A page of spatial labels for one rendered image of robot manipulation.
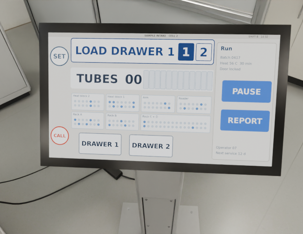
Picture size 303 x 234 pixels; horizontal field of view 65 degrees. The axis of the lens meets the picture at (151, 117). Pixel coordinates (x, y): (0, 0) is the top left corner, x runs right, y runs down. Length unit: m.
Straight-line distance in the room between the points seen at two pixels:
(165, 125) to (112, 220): 1.10
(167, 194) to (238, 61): 0.51
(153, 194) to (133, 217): 0.64
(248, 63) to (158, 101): 0.20
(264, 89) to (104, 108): 0.33
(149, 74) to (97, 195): 1.22
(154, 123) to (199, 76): 0.14
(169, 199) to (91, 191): 0.85
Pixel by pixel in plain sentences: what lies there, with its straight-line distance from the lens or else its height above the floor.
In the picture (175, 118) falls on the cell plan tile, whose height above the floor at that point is 1.05.
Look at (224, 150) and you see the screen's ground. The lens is 0.52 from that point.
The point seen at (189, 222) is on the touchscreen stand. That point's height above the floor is 0.04.
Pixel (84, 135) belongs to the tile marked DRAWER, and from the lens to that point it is 0.53.
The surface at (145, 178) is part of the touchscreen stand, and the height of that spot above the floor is 0.74.
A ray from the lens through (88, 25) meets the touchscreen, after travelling 0.54.
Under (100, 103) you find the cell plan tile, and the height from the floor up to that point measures 1.07.
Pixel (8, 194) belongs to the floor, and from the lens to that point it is 1.84.
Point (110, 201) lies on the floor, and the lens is 1.58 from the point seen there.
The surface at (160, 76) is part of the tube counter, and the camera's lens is 0.50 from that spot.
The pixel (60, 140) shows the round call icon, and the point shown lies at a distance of 0.55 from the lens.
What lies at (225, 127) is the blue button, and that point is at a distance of 0.52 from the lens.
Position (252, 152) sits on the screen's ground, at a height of 1.00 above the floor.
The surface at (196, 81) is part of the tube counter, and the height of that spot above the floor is 1.11.
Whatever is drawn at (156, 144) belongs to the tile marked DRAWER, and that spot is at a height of 1.01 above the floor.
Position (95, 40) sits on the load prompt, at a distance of 0.53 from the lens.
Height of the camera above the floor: 1.40
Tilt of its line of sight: 44 degrees down
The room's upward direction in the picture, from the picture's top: 1 degrees counter-clockwise
